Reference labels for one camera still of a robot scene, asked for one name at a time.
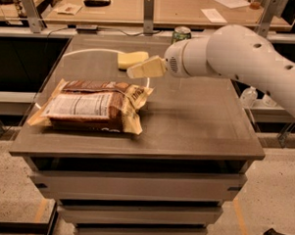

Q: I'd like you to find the black remote on desk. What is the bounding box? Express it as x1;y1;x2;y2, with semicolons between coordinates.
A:
84;0;112;8

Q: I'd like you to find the grey metal bracket middle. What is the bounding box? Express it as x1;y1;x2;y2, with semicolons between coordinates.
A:
143;0;155;35

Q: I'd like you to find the green soda can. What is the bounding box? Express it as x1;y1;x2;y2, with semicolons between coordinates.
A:
172;25;191;43

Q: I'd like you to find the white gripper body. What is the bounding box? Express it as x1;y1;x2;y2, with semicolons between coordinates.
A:
164;40;188;78

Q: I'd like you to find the grey metal bracket left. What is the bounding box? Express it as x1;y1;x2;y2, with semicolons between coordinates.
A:
22;0;44;33

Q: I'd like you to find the yellow sponge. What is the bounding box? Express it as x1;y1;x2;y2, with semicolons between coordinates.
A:
118;51;149;71

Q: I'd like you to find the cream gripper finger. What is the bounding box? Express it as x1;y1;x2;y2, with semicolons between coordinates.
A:
126;65;167;79
136;55;166;71

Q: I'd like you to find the brown chip bag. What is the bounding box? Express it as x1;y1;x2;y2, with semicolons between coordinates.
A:
27;79;153;135

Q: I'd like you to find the grey metal bracket right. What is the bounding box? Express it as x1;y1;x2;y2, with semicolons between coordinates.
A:
254;0;280;38

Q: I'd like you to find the grey metal bracket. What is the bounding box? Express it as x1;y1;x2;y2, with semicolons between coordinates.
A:
254;0;280;38
143;0;155;35
22;0;44;33

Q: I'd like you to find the large white paper sheet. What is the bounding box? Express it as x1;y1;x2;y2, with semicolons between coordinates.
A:
214;0;250;9

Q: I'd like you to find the small paper card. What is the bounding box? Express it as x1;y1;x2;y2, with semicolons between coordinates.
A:
56;3;81;16

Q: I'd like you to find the grey drawer cabinet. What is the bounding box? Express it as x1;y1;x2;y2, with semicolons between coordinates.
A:
5;29;270;235

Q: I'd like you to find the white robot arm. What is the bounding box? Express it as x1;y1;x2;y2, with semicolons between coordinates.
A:
126;25;295;118

